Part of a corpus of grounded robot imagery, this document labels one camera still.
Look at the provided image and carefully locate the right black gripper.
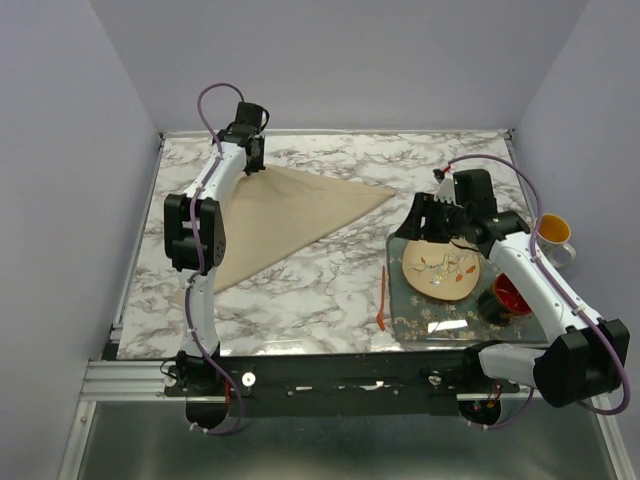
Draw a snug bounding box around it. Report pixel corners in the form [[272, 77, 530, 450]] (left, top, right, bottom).
[[394, 191, 471, 244]]

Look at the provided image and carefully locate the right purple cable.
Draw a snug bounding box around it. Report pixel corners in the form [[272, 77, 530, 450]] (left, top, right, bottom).
[[432, 153, 632, 431]]

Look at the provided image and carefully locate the aluminium frame rail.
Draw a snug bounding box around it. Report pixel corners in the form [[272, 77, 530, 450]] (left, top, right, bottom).
[[79, 357, 612, 403]]

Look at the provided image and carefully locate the beige floral plate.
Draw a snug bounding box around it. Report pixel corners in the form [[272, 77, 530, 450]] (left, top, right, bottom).
[[401, 241, 481, 301]]

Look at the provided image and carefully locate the beige cloth napkin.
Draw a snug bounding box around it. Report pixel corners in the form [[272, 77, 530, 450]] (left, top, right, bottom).
[[214, 165, 394, 293]]

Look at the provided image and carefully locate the orange plastic fork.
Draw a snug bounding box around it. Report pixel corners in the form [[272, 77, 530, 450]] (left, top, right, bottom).
[[376, 266, 387, 332]]

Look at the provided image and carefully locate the red black cup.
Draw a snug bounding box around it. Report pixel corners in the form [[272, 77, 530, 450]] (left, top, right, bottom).
[[477, 274, 532, 325]]

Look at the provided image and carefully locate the teal floral serving tray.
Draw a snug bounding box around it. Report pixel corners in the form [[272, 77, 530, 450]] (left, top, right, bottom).
[[386, 235, 546, 346]]

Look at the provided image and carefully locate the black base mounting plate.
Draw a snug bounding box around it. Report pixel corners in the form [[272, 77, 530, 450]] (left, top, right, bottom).
[[160, 350, 518, 434]]

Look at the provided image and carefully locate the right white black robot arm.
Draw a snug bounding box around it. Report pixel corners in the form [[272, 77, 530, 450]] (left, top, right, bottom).
[[395, 169, 631, 414]]

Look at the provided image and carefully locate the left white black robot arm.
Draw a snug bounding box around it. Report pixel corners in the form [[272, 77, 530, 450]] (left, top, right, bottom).
[[163, 101, 269, 395]]

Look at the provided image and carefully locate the white floral mug yellow inside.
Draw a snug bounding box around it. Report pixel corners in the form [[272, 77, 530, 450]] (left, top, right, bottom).
[[532, 213, 576, 270]]

